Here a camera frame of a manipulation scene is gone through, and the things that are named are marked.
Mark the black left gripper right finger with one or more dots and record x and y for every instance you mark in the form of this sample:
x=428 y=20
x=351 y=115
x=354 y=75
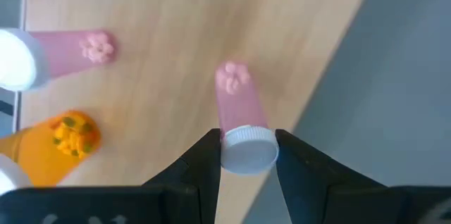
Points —
x=303 y=181

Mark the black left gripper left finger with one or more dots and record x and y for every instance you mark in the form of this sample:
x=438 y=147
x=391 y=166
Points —
x=201 y=174

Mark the pink pill bottle white cap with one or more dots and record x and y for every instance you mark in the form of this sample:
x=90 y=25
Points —
x=239 y=111
x=67 y=55

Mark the orange pill bottle white cap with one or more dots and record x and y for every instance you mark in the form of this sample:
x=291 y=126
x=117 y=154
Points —
x=46 y=153

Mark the wooden shelf board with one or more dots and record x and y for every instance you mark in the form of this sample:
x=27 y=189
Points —
x=176 y=41

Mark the grey table mat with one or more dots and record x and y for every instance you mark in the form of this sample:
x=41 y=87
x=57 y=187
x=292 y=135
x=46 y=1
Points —
x=387 y=76

